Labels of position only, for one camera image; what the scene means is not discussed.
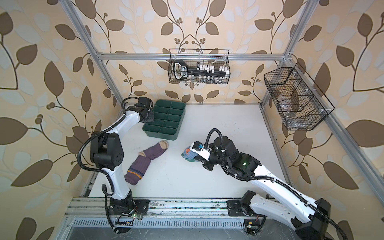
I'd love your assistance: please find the green divided plastic tray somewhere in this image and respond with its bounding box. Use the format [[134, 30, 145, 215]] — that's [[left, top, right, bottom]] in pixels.
[[142, 100, 186, 141]]

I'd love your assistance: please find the blue orange striped sock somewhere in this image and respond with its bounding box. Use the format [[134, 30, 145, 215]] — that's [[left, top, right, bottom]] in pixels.
[[181, 147, 198, 162]]

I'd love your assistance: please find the purple sock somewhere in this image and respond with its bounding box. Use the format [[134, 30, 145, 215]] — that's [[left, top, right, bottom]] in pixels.
[[125, 140, 169, 186]]

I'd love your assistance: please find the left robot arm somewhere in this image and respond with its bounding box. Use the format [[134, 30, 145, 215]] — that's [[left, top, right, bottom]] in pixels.
[[77, 97, 154, 235]]

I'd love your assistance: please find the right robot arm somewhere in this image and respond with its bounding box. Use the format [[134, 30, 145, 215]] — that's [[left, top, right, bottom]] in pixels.
[[191, 128, 348, 240]]

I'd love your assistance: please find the black socket set holder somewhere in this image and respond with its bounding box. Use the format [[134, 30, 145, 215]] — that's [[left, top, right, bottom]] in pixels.
[[171, 60, 231, 80]]

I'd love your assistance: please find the back wire basket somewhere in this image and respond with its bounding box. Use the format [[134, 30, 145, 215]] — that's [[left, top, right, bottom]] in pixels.
[[168, 48, 231, 85]]

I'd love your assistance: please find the wire basket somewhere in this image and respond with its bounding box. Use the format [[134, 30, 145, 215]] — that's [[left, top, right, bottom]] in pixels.
[[168, 48, 231, 85], [264, 63, 335, 131]]

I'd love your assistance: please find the right wire basket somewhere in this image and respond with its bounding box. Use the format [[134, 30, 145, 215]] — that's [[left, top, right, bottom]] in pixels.
[[264, 63, 335, 131]]

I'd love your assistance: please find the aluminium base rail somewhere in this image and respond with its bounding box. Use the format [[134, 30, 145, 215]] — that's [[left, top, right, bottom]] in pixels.
[[62, 195, 294, 231]]

